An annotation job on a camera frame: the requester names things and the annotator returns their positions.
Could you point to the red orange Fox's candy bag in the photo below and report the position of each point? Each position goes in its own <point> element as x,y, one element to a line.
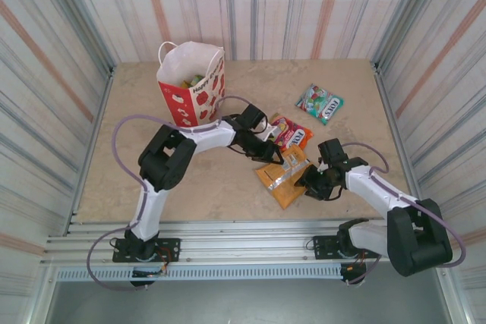
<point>292,136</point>

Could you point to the orange foil snack packet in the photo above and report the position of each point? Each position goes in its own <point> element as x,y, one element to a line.
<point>281,187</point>

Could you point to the teal Fox's candy bag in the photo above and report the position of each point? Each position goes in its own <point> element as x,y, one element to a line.
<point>320,104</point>

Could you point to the red white paper gift bag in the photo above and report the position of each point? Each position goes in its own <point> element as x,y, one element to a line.
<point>190,106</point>

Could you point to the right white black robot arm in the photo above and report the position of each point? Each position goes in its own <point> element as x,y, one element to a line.
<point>364,183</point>

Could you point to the yellow snack packet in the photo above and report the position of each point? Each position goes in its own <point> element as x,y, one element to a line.
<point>186,83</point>

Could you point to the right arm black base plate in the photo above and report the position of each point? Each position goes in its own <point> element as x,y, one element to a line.
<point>322,248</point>

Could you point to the aluminium mounting rail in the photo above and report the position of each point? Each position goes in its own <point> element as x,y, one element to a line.
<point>247,242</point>

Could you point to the aluminium side rail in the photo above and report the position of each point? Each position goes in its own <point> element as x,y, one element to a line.
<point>396,130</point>
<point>101,109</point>

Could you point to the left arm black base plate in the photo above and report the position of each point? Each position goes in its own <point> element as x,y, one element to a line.
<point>171,250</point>

